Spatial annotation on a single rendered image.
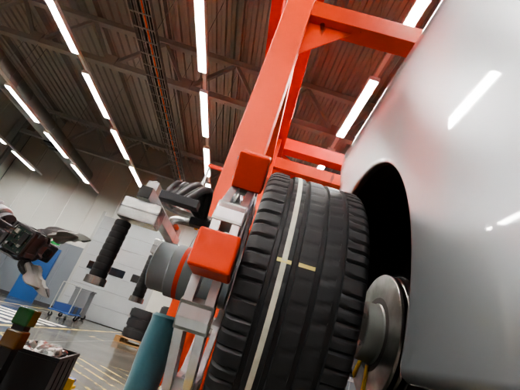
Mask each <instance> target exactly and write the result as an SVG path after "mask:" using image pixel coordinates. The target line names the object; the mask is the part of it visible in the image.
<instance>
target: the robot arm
mask: <svg viewBox="0 0 520 390"><path fill-rule="evenodd" d="M3 203H4V201H2V200H0V245H1V246H2V247H1V248H0V252H2V253H3V254H5V255H7V256H8V257H10V258H12V259H14V260H17V261H18V264H17V266H18V269H19V271H20V272H21V274H22V279H23V281H24V283H25V284H27V285H29V286H32V287H33V288H34V289H35V290H36V291H37V292H38V293H39V294H40V295H41V296H44V297H46V298H49V297H50V289H48V288H47V287H46V280H44V279H43V277H42V272H43V270H42V267H41V266H39V265H34V264H33V263H32V262H34V261H36V260H38V259H39V260H40V261H42V262H45V263H47V262H49V260H50V259H51V258H52V257H53V256H54V255H55V254H56V252H57V251H58V250H59V248H58V247H57V246H56V245H54V244H52V243H51V238H52V239H53V240H54V242H55V243H57V244H64V243H65V242H68V241H72V242H77V241H81V242H83V243H85V242H89V241H91V239H90V238H89V237H87V236H86V235H84V234H80V233H77V232H75V231H68V230H66V229H62V228H60V227H46V228H45V229H42V228H40V229H35V228H34V227H32V226H30V225H28V224H25V223H22V222H21V221H17V219H16V217H15V216H14V213H13V211H12V210H11V209H10V208H8V207H6V206H5V205H3ZM16 225H17V226H16ZM14 255H16V257H17V258H16V257H15V256H14Z"/></svg>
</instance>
